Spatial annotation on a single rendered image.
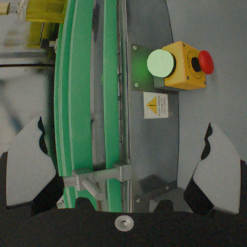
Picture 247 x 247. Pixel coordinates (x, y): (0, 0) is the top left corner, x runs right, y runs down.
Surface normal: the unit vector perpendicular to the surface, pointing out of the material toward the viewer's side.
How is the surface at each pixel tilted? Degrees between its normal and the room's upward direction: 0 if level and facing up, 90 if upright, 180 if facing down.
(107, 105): 90
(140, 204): 90
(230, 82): 0
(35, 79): 89
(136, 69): 90
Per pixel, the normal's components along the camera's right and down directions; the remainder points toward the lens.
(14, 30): 0.53, 0.02
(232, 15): -0.85, 0.04
